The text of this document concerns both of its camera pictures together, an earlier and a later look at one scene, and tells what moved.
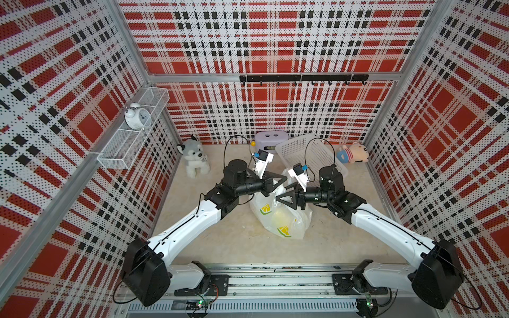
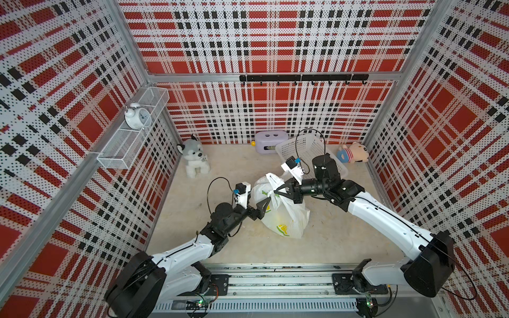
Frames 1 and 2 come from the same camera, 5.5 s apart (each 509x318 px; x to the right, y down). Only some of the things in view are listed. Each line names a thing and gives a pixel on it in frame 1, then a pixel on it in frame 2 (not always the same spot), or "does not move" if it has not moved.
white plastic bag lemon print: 280,218 does not move
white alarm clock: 136,117 does not move
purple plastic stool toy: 268,140 does not move
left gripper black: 268,185 -> 258,212
